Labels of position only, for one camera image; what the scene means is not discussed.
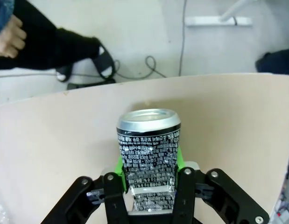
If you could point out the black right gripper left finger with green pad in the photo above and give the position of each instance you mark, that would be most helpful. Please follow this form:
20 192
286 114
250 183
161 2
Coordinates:
114 200

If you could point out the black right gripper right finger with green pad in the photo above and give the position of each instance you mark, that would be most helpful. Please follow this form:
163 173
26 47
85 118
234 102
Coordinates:
185 198

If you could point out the black can with white lettering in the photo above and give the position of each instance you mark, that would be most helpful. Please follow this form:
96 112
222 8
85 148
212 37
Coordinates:
146 149

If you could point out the person's bare hand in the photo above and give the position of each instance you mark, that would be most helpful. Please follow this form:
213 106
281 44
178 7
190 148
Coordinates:
9 39

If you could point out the black open sandal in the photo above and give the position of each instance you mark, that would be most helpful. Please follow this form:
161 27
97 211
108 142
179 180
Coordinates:
103 63

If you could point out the dark shoe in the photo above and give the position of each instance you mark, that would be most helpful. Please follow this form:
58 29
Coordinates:
277 61

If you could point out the person's leg in black trousers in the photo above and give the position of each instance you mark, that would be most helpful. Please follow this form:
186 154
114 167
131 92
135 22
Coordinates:
46 44

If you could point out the white power strip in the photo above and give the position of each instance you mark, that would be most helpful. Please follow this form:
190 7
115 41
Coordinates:
209 21

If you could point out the white slanted pole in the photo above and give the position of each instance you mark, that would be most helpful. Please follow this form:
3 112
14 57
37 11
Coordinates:
233 9

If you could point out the blue denim sleeve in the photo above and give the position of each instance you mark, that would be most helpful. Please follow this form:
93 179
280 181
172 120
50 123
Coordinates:
2 14

